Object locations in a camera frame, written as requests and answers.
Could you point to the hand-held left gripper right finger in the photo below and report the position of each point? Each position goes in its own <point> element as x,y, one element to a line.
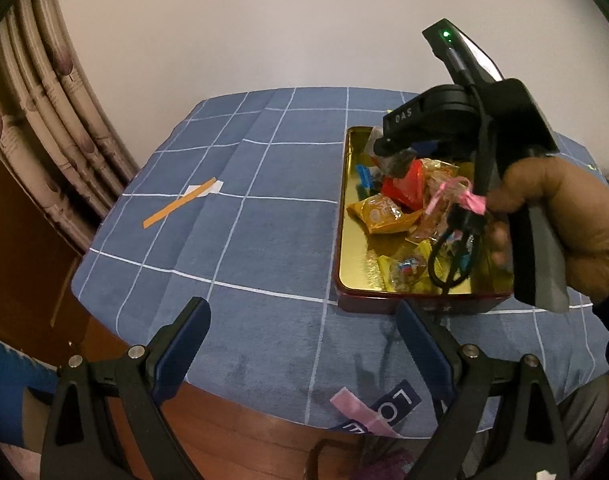
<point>424,345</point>

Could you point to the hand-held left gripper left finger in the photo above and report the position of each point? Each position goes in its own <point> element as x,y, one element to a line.
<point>184,345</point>

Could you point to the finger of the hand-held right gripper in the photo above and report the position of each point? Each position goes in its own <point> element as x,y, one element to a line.
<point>394,146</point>

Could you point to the brown cube snack packet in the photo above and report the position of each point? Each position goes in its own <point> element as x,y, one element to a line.
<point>398,165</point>

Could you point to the dark candy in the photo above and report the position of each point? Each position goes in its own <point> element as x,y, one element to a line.
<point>365,177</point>

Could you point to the red snack packet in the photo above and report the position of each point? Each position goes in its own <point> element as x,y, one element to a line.
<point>407,187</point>

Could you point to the large twisted dough snack packet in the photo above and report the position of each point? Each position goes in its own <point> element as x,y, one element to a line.
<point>442,172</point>

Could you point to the small twisted dough snack packet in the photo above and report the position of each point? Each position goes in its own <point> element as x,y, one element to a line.
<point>427,225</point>

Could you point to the gold tin tray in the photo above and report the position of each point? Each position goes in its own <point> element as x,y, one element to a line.
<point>354,260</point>

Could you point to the person's right hand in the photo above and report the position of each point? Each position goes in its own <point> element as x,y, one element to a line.
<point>584,220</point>

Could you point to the orange yellow snack packet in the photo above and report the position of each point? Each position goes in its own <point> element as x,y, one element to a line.
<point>382,215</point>

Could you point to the blue checked tablecloth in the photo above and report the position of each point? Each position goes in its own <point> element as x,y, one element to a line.
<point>264,240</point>

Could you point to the orange tape strip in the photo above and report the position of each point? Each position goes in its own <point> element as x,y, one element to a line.
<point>177,206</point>

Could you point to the white tape piece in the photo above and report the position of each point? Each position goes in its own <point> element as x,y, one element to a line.
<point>217,188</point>

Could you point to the person's grey trouser leg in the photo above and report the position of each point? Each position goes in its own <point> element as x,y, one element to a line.
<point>584,420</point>

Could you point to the brown wooden cabinet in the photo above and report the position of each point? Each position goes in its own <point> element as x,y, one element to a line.
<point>24,270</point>

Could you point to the blue fabric bag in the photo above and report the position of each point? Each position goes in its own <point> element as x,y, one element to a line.
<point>9,375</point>

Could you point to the beige patterned curtain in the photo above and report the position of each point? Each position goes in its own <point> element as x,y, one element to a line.
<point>44,110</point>

